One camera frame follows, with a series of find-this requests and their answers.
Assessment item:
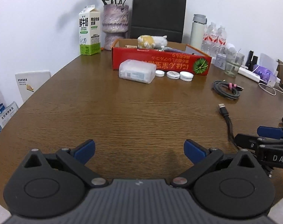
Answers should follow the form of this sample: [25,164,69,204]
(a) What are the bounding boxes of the white round tin left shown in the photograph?
[155,70,165,77]

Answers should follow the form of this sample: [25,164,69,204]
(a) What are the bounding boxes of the water bottle pack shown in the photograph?
[201,22,227,57]

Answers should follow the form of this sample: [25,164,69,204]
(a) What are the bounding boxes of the black usb cable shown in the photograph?
[217,103,240,150]

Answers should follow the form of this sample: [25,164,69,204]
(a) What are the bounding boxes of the clear drinking glass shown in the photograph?
[224,51,245,78]

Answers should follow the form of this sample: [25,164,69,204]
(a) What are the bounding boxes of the white power strip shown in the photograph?
[238,67,261,83]

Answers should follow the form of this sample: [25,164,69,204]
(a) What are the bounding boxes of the yellow white plush toy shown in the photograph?
[137,35,168,50]

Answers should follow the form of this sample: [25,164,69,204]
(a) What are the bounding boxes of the green white milk carton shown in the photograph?
[78,5,101,56]

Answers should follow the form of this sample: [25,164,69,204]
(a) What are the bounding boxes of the clear plastic storage box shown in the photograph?
[119,59,157,84]

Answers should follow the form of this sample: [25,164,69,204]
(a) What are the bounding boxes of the purple knitted cloth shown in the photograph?
[163,46,185,54]

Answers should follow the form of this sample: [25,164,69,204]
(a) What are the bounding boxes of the black cable pink tie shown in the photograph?
[212,80,244,100]

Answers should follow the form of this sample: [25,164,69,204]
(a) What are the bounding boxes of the black paper bag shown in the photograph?
[129,0,186,43]

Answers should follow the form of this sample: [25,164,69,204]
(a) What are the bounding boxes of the white round tin middle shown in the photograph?
[166,71,180,79]

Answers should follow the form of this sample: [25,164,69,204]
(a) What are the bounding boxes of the blue white boxes on floor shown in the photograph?
[0,102,18,132]

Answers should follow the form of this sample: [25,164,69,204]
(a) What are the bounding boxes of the red orange cardboard box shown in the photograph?
[112,39,212,76]

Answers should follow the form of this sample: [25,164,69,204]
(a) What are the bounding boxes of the small white purple box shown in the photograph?
[214,54,226,70]

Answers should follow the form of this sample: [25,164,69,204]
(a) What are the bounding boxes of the white thermos grey lid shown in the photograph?
[190,14,207,50]

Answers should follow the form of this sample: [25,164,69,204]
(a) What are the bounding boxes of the purple marbled vase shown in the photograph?
[102,4,129,51]

